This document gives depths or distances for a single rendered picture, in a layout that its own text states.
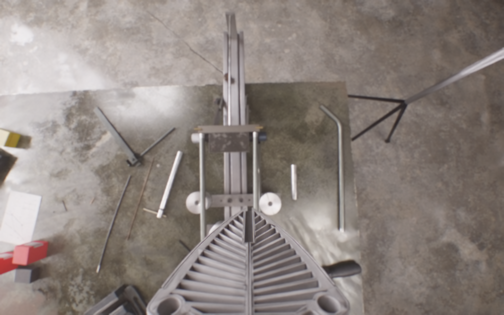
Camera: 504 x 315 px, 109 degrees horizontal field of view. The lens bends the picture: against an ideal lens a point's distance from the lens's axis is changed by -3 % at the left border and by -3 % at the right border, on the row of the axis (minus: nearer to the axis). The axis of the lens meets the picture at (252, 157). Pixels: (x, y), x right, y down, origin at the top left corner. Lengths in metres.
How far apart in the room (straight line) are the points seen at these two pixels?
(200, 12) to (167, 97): 1.46
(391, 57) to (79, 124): 2.05
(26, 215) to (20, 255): 0.12
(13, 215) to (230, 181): 0.66
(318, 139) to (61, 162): 0.77
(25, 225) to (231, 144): 0.68
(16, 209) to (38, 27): 2.04
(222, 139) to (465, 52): 2.33
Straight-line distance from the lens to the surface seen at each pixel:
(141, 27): 2.13
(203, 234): 0.40
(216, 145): 0.40
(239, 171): 0.52
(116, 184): 0.68
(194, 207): 0.48
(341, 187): 0.59
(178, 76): 1.75
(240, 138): 0.39
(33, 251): 0.81
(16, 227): 0.90
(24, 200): 0.88
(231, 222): 0.16
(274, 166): 0.55
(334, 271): 0.62
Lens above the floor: 1.43
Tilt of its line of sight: 84 degrees down
